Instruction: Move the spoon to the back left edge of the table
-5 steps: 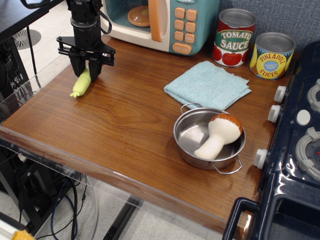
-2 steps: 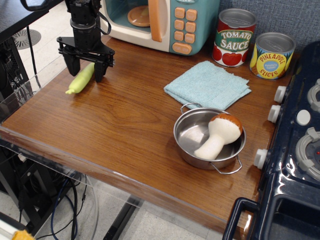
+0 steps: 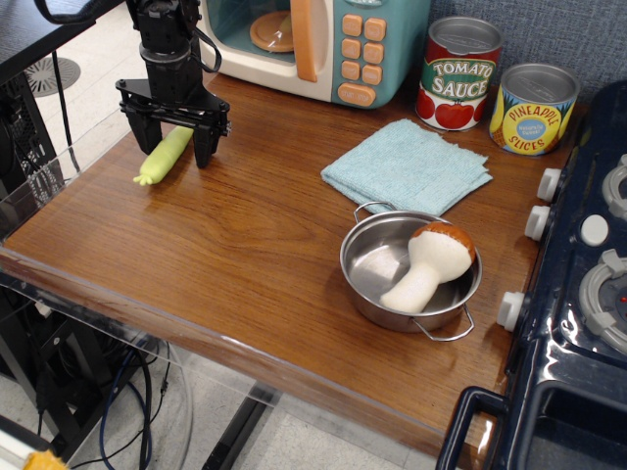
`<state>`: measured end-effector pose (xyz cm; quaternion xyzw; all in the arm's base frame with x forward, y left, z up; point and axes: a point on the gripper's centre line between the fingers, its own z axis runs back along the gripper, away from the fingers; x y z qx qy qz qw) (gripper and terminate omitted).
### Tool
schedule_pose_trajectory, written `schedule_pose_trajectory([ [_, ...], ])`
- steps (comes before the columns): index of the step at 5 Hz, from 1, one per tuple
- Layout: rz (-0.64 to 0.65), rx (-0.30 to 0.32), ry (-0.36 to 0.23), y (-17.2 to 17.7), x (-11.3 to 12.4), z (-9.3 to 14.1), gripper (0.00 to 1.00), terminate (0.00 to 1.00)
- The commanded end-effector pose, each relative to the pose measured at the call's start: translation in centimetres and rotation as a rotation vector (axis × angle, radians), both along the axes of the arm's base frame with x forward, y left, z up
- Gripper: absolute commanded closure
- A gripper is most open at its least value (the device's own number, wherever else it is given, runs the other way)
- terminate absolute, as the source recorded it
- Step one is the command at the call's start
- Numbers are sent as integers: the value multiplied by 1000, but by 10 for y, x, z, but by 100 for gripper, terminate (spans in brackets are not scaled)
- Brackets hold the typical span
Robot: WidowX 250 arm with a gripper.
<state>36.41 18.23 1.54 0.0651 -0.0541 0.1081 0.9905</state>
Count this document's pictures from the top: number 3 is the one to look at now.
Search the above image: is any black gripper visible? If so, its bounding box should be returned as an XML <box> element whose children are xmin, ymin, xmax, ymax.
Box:
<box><xmin>116</xmin><ymin>51</ymin><xmax>231</xmax><ymax>168</ymax></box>

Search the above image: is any spoon with green carrot handle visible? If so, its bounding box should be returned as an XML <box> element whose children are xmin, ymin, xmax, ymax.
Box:
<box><xmin>133</xmin><ymin>126</ymin><xmax>194</xmax><ymax>186</ymax></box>

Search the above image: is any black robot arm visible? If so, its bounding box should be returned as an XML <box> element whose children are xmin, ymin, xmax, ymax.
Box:
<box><xmin>116</xmin><ymin>1</ymin><xmax>230</xmax><ymax>168</ymax></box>

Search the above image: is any round floor drain grate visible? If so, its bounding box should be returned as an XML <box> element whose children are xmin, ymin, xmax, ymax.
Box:
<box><xmin>24</xmin><ymin>57</ymin><xmax>81</xmax><ymax>98</ymax></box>

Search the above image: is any black side desk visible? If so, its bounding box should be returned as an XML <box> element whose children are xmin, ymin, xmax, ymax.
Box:
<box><xmin>1</xmin><ymin>1</ymin><xmax>121</xmax><ymax>83</ymax></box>

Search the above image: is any toy microwave oven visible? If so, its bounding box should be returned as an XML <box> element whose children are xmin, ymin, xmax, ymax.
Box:
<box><xmin>199</xmin><ymin>1</ymin><xmax>431</xmax><ymax>109</ymax></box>

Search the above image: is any light blue folded cloth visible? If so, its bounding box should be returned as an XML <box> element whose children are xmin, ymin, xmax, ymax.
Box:
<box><xmin>320</xmin><ymin>119</ymin><xmax>492</xmax><ymax>216</ymax></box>

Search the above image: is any clear acrylic table guard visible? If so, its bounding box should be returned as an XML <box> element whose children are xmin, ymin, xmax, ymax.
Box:
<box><xmin>1</xmin><ymin>76</ymin><xmax>459</xmax><ymax>460</ymax></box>

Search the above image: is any plush mushroom toy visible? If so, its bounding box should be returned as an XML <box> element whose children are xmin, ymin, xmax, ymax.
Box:
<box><xmin>380</xmin><ymin>221</ymin><xmax>476</xmax><ymax>314</ymax></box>

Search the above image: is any black table leg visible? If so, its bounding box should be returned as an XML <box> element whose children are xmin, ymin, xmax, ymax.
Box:
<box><xmin>201</xmin><ymin>398</ymin><xmax>268</xmax><ymax>470</ymax></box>

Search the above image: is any tomato sauce can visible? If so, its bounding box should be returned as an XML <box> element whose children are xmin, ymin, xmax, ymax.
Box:
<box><xmin>415</xmin><ymin>16</ymin><xmax>504</xmax><ymax>131</ymax></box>

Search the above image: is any yellow plush object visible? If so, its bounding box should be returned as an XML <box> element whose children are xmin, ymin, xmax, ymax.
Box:
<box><xmin>1</xmin><ymin>450</ymin><xmax>69</xmax><ymax>470</ymax></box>

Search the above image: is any pineapple slices can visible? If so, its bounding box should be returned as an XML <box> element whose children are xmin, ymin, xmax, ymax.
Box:
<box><xmin>489</xmin><ymin>63</ymin><xmax>580</xmax><ymax>157</ymax></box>

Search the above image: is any dark blue toy stove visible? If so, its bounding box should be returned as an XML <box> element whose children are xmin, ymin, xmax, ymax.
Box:
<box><xmin>437</xmin><ymin>81</ymin><xmax>626</xmax><ymax>469</ymax></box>

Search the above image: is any blue cable on floor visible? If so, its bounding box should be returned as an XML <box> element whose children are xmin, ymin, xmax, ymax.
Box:
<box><xmin>99</xmin><ymin>348</ymin><xmax>154</xmax><ymax>470</ymax></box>

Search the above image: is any black cable on floor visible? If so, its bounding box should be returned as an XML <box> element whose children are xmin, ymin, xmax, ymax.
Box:
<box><xmin>68</xmin><ymin>342</ymin><xmax>172</xmax><ymax>470</ymax></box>

